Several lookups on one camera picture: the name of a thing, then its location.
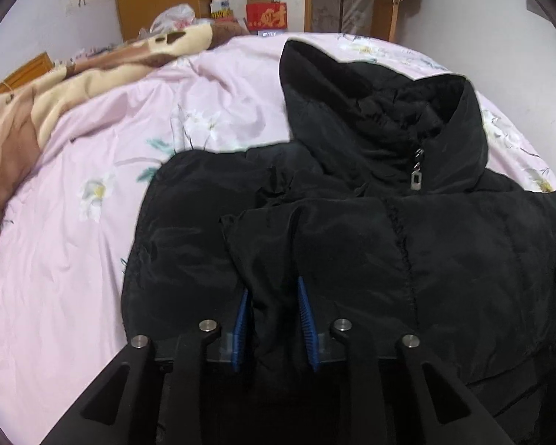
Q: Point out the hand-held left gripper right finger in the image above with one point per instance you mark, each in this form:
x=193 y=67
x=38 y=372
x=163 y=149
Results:
x=308 y=329

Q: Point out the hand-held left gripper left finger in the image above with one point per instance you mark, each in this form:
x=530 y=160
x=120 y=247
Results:
x=242 y=329

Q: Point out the black padded jacket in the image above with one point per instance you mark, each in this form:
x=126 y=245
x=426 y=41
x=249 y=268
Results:
x=445 y=264

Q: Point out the pink floral bed sheet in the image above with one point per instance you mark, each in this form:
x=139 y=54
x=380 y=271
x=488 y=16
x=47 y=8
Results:
x=74 y=264

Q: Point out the brown and beige blanket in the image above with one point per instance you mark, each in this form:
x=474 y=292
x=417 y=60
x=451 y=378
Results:
x=23 y=120

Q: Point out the red gift box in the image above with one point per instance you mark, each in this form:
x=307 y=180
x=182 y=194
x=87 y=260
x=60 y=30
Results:
x=266 y=17

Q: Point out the white plastic bag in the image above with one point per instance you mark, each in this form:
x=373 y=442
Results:
x=176 y=16

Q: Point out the wooden headboard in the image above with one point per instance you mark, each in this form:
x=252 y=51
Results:
x=32 y=67

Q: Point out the wooden wardrobe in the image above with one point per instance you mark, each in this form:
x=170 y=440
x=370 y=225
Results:
x=139 y=0

